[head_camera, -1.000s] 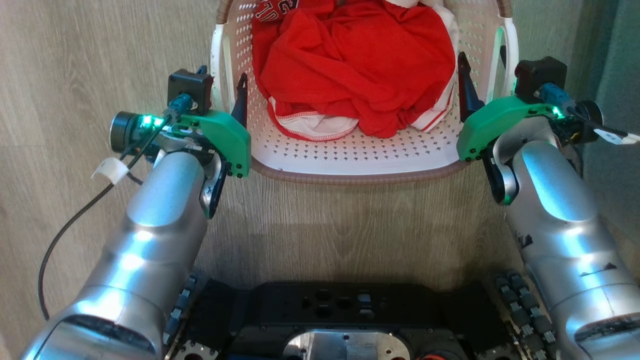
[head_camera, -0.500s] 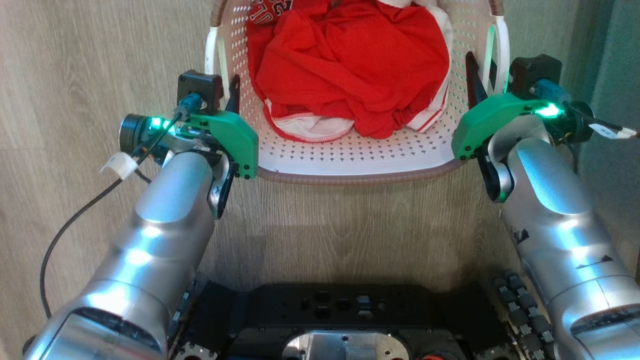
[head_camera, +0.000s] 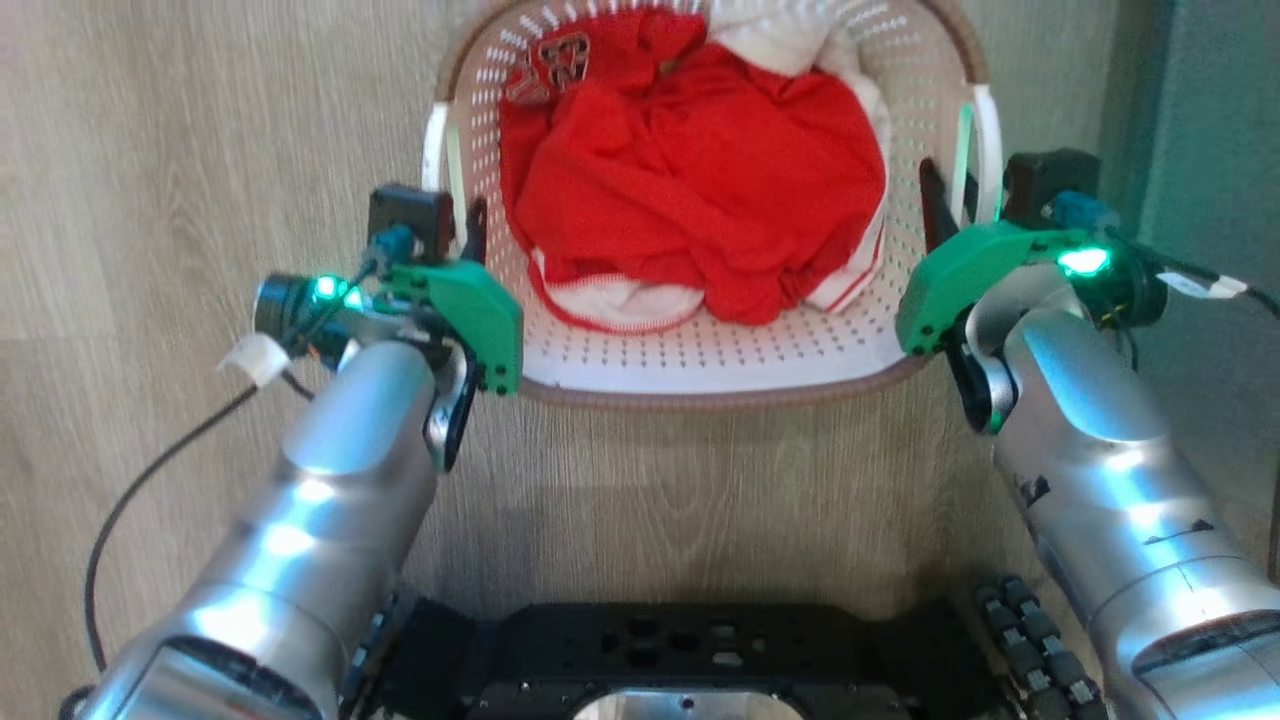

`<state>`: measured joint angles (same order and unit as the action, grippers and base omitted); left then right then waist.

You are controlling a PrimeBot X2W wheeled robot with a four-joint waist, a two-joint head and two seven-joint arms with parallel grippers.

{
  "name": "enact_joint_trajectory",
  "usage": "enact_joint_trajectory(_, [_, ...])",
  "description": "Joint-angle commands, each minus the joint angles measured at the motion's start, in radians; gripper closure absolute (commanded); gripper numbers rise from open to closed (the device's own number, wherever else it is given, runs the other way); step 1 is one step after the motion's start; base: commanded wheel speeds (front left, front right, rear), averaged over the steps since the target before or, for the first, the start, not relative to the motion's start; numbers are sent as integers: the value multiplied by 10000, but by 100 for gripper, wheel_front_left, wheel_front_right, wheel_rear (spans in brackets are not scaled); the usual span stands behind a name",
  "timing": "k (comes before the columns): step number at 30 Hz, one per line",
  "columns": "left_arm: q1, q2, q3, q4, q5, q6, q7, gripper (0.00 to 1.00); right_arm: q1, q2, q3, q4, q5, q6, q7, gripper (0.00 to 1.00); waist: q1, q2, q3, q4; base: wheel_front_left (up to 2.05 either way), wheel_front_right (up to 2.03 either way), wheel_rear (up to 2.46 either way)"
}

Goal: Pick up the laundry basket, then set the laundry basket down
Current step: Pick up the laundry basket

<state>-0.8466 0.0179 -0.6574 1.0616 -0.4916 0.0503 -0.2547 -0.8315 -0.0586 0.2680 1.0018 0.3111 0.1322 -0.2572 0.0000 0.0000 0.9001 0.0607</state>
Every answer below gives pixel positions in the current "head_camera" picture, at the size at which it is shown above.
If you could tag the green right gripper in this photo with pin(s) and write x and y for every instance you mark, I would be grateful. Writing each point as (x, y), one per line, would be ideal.
(960, 270)

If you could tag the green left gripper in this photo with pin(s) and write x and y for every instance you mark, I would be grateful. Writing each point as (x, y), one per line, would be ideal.
(480, 310)

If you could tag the white plastic laundry basket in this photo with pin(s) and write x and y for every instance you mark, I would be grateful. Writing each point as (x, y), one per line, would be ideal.
(700, 355)

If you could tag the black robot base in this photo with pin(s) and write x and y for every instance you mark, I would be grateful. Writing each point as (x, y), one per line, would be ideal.
(700, 650)

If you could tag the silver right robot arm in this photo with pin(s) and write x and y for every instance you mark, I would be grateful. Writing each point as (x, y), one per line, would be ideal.
(1100, 480)

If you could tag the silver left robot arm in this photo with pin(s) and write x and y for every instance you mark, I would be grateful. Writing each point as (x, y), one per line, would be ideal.
(330, 500)

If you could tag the red mesh sports garment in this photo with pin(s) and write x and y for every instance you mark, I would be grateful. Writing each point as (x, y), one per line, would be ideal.
(700, 170)

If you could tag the black roller wheel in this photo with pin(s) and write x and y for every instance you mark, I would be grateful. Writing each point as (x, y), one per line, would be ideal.
(1040, 645)

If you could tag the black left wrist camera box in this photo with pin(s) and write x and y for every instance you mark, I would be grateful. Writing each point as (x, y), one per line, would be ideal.
(410, 215)

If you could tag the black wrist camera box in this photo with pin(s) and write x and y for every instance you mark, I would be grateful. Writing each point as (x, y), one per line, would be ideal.
(1050, 175)
(410, 215)

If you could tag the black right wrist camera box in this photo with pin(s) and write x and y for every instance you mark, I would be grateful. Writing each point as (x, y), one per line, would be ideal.
(1050, 175)

